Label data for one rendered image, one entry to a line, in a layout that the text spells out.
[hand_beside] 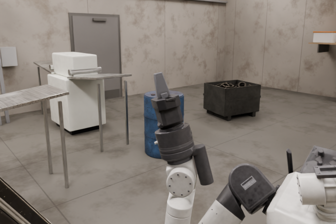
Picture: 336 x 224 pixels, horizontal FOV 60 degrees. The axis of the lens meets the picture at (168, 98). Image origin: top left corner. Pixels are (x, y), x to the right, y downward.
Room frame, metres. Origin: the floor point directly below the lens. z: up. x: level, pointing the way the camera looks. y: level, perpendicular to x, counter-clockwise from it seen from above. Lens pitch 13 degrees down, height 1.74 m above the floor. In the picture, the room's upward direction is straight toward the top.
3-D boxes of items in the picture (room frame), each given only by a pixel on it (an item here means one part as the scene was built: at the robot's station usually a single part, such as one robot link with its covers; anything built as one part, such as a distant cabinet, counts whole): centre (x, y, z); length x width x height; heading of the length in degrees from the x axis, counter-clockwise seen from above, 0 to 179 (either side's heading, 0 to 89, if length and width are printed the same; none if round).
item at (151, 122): (4.07, 0.06, 0.44); 0.59 x 0.59 x 0.89
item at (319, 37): (7.54, -4.01, 1.61); 0.49 x 0.41 x 0.28; 40
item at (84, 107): (5.22, 1.68, 0.68); 2.85 x 0.71 x 1.36; 40
